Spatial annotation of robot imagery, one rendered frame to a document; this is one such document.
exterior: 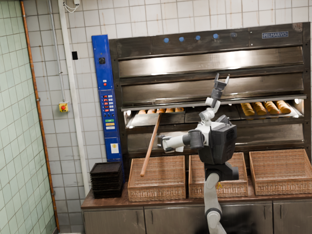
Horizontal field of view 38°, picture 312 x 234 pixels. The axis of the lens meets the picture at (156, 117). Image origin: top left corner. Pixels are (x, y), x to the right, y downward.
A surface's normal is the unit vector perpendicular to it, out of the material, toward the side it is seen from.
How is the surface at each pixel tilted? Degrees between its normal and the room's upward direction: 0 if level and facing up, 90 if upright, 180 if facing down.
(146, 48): 92
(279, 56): 70
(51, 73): 90
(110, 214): 90
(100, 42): 90
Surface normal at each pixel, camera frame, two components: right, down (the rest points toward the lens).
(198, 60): -0.11, -0.09
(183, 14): -0.09, 0.26
